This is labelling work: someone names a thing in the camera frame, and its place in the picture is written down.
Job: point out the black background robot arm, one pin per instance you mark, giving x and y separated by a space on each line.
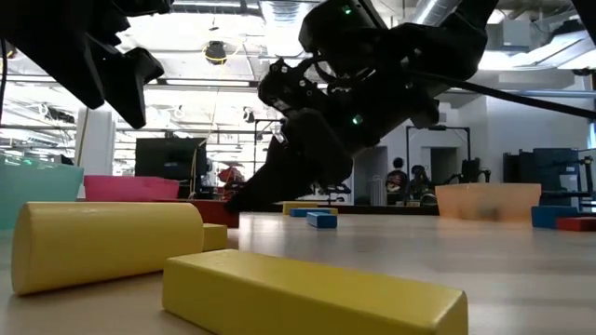
342 189

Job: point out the yellow wooden cylinder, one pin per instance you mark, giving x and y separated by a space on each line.
102 242

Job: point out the orange plastic bin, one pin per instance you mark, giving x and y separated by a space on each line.
489 200

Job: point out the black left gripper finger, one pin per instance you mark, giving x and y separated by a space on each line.
135 88
79 70

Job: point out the dark blue black cabinet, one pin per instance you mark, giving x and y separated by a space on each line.
545 172

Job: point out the black frame stand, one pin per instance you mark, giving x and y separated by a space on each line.
454 127

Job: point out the black rectangular screen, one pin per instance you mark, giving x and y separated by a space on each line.
170 158

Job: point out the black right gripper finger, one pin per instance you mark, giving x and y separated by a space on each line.
307 158

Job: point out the red background object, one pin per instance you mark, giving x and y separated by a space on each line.
231 175

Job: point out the blue wooden block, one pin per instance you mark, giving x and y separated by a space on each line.
322 220
549 216
309 212

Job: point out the red plastic bin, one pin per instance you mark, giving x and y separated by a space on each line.
130 188

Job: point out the white building column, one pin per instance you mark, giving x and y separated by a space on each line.
100 144

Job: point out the green plastic bin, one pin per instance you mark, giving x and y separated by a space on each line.
37 191

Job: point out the white tube light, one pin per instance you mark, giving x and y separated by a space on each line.
207 83

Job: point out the red wooden block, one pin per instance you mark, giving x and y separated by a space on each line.
212 215
577 224

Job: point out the black round overhead camera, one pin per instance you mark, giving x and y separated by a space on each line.
215 52

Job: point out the yellow wooden block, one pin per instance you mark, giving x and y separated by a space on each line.
215 237
298 205
302 298
334 211

